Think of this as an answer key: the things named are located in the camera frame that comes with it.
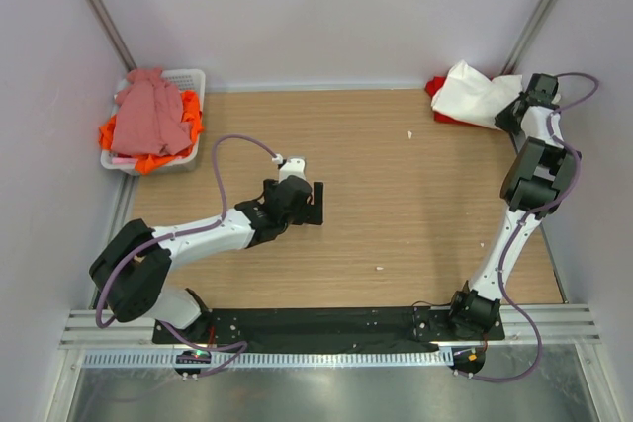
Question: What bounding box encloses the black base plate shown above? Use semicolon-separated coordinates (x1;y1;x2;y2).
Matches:
178;305;505;355

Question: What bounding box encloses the white printed t-shirt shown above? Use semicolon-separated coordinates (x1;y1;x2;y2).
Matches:
429;60;523;130

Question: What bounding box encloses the folded red t-shirt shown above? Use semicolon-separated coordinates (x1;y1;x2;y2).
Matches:
424;76;466;125

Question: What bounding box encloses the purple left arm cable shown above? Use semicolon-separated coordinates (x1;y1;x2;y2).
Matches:
96;133;248;379

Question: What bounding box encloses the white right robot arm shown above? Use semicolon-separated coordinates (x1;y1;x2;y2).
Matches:
445;73;581;339

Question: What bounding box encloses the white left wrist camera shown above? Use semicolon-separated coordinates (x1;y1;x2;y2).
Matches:
271;154;307;182

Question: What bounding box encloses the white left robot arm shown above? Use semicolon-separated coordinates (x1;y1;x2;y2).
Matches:
89;176;324;343

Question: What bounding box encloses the aluminium frame rail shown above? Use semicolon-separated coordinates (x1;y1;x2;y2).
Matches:
60;304;601;348

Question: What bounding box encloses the pink t-shirt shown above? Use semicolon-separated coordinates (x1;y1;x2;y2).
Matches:
111;68;192;156

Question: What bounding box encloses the white plastic laundry basket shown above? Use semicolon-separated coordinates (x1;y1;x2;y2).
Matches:
100;67;207;176

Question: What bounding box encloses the orange t-shirt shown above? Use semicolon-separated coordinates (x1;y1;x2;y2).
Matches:
99;90;204;176

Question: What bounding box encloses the white slotted cable duct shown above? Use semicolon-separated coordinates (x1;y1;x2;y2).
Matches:
81;348;453;370

